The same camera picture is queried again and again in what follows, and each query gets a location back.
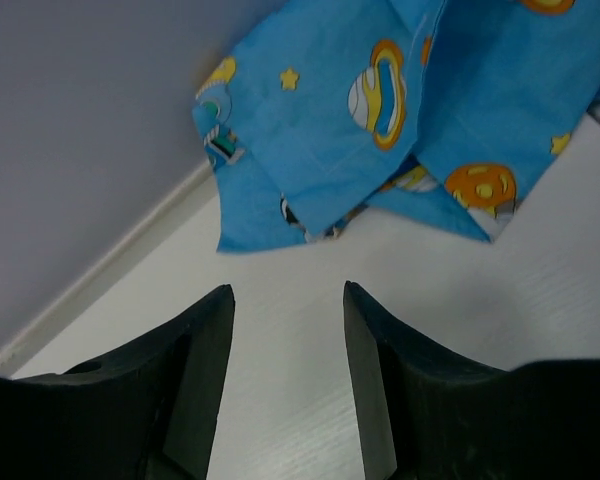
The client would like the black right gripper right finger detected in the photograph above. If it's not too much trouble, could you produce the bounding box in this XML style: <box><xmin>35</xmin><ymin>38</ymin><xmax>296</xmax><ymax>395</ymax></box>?
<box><xmin>343</xmin><ymin>282</ymin><xmax>600</xmax><ymax>479</ymax></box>

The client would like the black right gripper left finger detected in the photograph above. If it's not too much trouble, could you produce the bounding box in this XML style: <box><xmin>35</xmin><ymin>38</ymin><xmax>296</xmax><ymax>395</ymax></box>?
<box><xmin>0</xmin><ymin>285</ymin><xmax>235</xmax><ymax>479</ymax></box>

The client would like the blue space-print cloth placemat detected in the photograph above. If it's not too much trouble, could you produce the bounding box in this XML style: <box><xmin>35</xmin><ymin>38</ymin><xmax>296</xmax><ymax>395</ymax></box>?
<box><xmin>192</xmin><ymin>1</ymin><xmax>600</xmax><ymax>253</ymax></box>

